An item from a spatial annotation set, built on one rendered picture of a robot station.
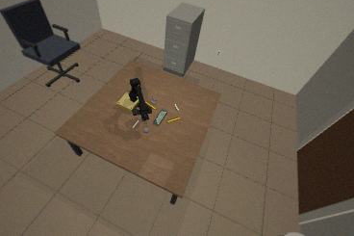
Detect grey keyboard with keys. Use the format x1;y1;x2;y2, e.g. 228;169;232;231
153;109;167;126

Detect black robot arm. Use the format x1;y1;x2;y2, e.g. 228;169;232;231
129;78;149;121

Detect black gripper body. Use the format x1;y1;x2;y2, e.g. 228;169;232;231
133;107;152;116

